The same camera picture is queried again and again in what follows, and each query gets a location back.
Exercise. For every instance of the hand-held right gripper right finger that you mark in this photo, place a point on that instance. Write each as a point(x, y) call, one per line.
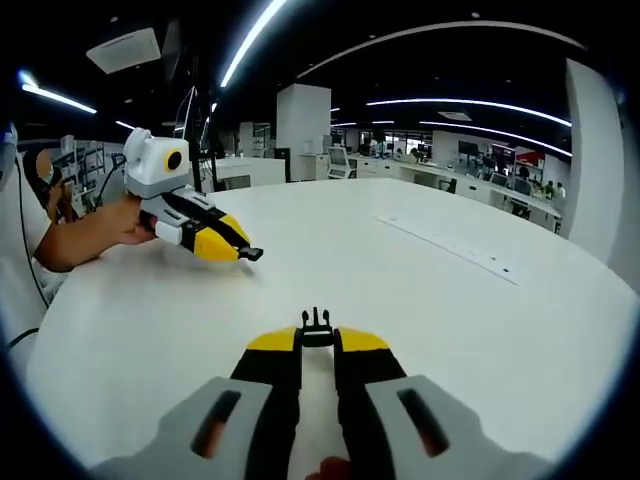
point(370, 395)

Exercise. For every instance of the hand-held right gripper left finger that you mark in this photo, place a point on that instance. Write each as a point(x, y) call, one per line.
point(260, 395)

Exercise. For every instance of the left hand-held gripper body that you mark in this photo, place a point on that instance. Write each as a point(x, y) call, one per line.
point(155, 165)

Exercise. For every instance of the black socket plastic buckle part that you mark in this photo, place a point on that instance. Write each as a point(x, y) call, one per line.
point(252, 253)

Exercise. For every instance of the black pronged plastic buckle part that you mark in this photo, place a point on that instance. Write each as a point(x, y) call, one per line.
point(316, 334)

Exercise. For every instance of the person's left hand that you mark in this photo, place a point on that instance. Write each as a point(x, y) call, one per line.
point(130, 222)

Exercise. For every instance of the person's right hand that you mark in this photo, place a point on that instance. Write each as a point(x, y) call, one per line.
point(332, 467)

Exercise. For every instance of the black monitor stand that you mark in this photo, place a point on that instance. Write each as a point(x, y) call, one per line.
point(205, 145)

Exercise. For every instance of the computer monitor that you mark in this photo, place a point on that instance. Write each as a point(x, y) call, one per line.
point(185, 107)

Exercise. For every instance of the white ceiling air conditioner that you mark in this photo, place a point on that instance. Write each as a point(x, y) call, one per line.
point(124, 50)

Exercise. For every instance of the white kiosk machine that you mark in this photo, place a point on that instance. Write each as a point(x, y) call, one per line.
point(341, 162)

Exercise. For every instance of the white chest device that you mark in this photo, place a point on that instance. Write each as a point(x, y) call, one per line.
point(7, 150)

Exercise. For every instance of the long ceiling light strip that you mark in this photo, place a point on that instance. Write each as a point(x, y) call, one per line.
point(252, 42)

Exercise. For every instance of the person's white shirt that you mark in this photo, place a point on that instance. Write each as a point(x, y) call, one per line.
point(17, 250)

